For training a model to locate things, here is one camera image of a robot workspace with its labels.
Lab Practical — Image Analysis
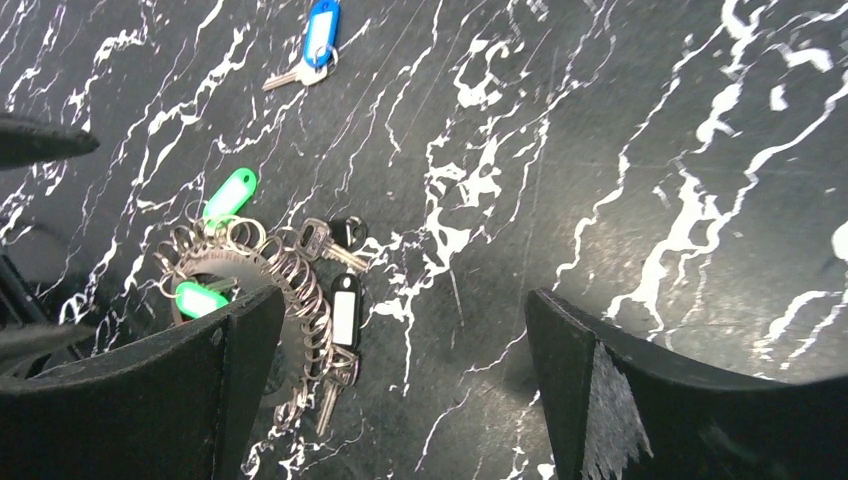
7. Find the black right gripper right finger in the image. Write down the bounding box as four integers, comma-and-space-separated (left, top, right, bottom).
525, 288, 847, 479

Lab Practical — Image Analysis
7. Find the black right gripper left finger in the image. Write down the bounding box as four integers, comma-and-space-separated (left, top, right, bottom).
1, 286, 286, 479

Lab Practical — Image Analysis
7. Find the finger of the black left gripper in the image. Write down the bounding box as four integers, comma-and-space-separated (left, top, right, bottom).
1, 113, 100, 170
1, 251, 95, 378

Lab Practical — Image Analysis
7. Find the key with green tag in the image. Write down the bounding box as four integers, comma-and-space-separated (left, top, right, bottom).
202, 167, 258, 228
174, 278, 238, 319

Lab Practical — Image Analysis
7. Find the key with black tag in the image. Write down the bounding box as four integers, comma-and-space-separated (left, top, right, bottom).
316, 273, 362, 437

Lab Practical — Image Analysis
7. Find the plain silver key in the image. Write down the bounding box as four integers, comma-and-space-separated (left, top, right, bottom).
294, 218, 368, 273

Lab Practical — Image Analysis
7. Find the key with blue tag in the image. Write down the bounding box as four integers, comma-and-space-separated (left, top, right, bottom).
262, 0, 341, 92

